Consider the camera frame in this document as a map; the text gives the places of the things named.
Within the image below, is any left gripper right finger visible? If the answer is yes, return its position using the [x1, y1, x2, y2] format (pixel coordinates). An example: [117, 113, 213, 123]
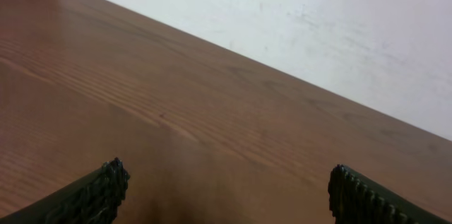
[328, 165, 451, 224]

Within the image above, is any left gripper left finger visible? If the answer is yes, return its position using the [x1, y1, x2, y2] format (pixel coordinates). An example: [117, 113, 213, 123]
[1, 158, 130, 224]

